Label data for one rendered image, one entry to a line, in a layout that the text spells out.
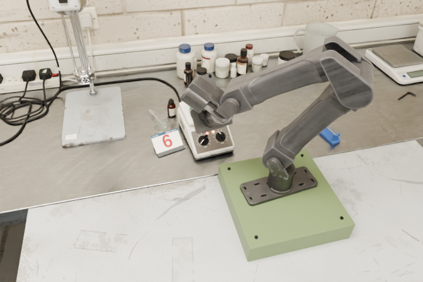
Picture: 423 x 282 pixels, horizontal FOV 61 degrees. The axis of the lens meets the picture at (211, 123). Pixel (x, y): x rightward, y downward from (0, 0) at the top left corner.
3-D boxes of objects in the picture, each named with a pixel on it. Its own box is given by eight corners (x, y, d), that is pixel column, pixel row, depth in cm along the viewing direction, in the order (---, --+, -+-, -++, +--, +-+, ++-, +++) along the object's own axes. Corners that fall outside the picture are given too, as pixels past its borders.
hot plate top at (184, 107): (225, 118, 113) (225, 116, 112) (189, 126, 109) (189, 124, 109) (212, 97, 121) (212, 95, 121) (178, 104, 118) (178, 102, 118)
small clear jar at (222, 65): (216, 70, 150) (217, 56, 146) (230, 72, 149) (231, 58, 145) (213, 77, 146) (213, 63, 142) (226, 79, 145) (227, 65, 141)
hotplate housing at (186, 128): (235, 152, 112) (236, 133, 107) (195, 162, 109) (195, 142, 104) (211, 111, 128) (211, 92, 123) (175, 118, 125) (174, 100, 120)
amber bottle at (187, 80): (194, 80, 144) (193, 61, 138) (191, 85, 141) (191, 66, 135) (185, 79, 144) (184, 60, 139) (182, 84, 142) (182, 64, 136)
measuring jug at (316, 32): (291, 66, 154) (296, 33, 145) (288, 51, 164) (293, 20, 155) (334, 68, 153) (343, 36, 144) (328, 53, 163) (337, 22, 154)
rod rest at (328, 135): (340, 142, 117) (343, 133, 115) (332, 145, 116) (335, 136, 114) (320, 124, 124) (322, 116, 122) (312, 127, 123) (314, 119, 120)
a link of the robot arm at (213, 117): (196, 114, 89) (202, 111, 82) (209, 96, 90) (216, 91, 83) (218, 131, 89) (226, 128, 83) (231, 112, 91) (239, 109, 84)
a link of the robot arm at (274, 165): (266, 158, 83) (291, 165, 82) (274, 135, 90) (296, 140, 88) (264, 177, 87) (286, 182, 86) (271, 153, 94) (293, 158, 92)
